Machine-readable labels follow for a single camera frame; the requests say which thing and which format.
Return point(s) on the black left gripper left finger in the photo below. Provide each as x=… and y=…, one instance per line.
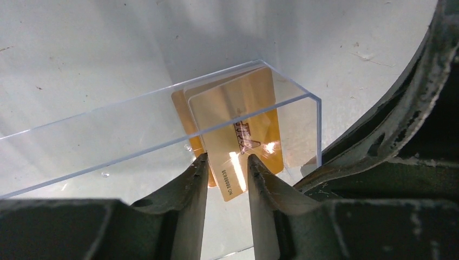
x=166, y=224

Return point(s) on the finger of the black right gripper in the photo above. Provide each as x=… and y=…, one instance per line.
x=406, y=145

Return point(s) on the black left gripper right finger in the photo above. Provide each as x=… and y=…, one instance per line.
x=287, y=225

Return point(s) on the clear acrylic card box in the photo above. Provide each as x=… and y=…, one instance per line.
x=129, y=149

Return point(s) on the gold card in box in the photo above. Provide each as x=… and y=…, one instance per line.
x=238, y=119
x=180, y=100

